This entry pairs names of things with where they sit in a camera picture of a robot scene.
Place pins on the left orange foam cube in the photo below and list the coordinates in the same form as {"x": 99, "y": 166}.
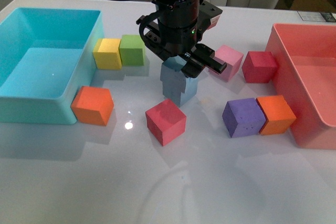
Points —
{"x": 93, "y": 105}

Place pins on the green foam cube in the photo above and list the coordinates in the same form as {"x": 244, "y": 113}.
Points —
{"x": 132, "y": 50}

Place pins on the front red foam cube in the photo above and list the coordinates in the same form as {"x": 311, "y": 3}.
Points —
{"x": 166, "y": 121}

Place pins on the light blue foam cube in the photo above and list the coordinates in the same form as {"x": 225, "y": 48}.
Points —
{"x": 171, "y": 75}

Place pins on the table label sticker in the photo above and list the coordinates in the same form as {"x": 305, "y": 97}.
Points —
{"x": 317, "y": 16}

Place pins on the pink foam cube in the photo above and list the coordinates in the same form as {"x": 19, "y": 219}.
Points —
{"x": 232, "y": 58}

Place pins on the dark red foam cube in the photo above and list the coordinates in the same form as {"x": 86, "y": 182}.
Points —
{"x": 259, "y": 67}

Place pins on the right orange foam cube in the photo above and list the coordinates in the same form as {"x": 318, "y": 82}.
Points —
{"x": 279, "y": 116}

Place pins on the orange foam cube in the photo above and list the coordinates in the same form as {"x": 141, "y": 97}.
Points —
{"x": 279, "y": 116}
{"x": 93, "y": 105}

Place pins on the pink plastic bin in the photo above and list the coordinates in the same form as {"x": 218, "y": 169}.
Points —
{"x": 306, "y": 78}

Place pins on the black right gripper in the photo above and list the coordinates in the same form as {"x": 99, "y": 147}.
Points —
{"x": 176, "y": 29}

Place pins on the cyan plastic bin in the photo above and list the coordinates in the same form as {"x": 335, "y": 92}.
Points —
{"x": 46, "y": 57}

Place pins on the yellow foam cube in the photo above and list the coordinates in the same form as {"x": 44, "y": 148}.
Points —
{"x": 106, "y": 54}

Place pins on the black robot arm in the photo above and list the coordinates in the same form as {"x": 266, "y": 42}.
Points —
{"x": 176, "y": 29}

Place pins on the near purple foam cube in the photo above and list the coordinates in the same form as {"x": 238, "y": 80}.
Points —
{"x": 243, "y": 117}

